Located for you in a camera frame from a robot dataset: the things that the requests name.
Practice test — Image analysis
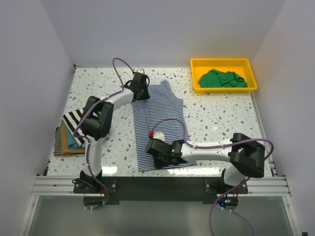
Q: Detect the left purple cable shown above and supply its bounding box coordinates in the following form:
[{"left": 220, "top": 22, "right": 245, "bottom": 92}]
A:
[{"left": 73, "top": 57, "right": 138, "bottom": 212}]

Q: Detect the black white wide-striped tank top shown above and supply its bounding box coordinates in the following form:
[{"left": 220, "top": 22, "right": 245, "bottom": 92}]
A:
[{"left": 63, "top": 108, "right": 85, "bottom": 148}]

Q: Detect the black white thin-striped tank top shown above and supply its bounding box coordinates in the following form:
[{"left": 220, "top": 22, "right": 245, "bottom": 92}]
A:
[{"left": 53, "top": 127, "right": 62, "bottom": 156}]

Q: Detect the green tank top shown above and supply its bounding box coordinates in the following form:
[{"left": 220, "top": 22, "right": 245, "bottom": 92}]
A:
[{"left": 198, "top": 69, "right": 248, "bottom": 88}]

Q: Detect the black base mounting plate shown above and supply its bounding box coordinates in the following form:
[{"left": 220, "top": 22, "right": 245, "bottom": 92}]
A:
[{"left": 73, "top": 176, "right": 249, "bottom": 206}]

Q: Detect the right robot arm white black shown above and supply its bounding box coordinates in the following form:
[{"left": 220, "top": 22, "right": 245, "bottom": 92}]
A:
[{"left": 145, "top": 133, "right": 265, "bottom": 193}]

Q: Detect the purple cable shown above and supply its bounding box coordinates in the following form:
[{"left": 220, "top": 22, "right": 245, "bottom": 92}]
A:
[
  {"left": 150, "top": 118, "right": 275, "bottom": 236},
  {"left": 73, "top": 57, "right": 138, "bottom": 212}
]

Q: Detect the aluminium frame rail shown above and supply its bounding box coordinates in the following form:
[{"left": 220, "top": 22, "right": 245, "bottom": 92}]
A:
[{"left": 32, "top": 176, "right": 291, "bottom": 197}]

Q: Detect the blue white striped tank top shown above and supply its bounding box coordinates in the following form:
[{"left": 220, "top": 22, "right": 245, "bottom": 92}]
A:
[{"left": 132, "top": 80, "right": 189, "bottom": 171}]

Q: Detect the yellow plastic tray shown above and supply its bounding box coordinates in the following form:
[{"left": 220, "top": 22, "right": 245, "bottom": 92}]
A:
[{"left": 190, "top": 58, "right": 257, "bottom": 94}]

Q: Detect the tan folded tank top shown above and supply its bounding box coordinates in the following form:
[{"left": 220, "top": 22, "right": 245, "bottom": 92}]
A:
[{"left": 61, "top": 121, "right": 85, "bottom": 156}]

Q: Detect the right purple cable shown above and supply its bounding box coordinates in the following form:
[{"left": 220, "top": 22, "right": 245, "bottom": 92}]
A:
[{"left": 150, "top": 118, "right": 275, "bottom": 236}]

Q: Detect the light blue folded tank top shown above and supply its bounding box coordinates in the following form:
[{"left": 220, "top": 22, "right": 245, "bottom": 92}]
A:
[{"left": 66, "top": 129, "right": 83, "bottom": 149}]

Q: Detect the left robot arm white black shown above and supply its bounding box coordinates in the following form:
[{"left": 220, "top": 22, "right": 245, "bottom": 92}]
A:
[{"left": 73, "top": 72, "right": 150, "bottom": 193}]

